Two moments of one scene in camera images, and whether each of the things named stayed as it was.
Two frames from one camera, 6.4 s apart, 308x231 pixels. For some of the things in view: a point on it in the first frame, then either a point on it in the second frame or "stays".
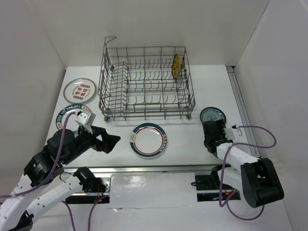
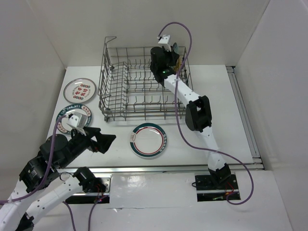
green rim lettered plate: (70, 124) stays
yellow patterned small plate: (176, 66) stays
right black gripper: (220, 128) → (173, 56)
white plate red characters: (79, 90) stays
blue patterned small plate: (212, 114) → (175, 48)
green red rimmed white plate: (148, 140) stays
